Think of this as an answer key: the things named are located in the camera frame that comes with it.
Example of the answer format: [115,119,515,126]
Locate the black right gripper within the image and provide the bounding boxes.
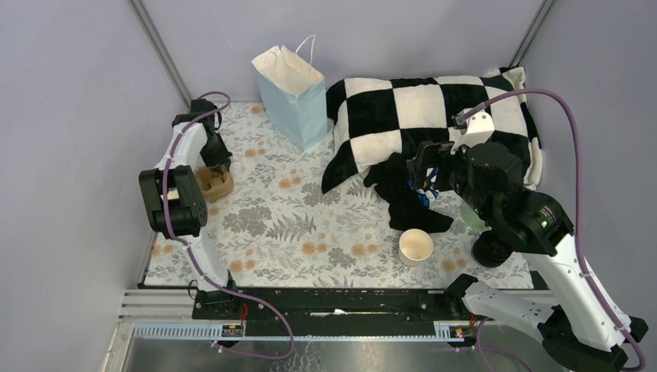
[405,139,492,220]

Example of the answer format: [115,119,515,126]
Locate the brown cardboard cup carrier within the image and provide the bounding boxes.
[195,164,235,202]

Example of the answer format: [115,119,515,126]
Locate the single white paper cup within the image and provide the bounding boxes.
[398,229,434,266]

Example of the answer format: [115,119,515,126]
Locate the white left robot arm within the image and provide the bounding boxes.
[139,95,241,319]

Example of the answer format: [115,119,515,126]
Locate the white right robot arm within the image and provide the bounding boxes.
[408,141,648,371]

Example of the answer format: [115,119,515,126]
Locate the black cloth with daisy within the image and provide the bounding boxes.
[363,153,453,233]

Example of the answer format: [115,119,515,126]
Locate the black white checkered pillow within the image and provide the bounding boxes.
[322,67,526,194]

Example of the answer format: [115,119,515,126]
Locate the pale green plastic cup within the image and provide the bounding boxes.
[459,201,489,231]

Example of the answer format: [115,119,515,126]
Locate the light blue paper bag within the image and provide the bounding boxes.
[251,35,328,152]

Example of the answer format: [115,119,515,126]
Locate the floral patterned table mat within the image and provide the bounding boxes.
[143,102,535,290]

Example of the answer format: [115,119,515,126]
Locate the stack of black lids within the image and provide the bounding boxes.
[472,231,514,268]

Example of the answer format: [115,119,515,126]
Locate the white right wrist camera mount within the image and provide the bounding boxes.
[450,111,495,155]

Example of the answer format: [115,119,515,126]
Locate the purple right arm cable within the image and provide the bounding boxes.
[452,88,647,372]

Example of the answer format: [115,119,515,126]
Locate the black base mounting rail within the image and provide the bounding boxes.
[191,287,477,339]

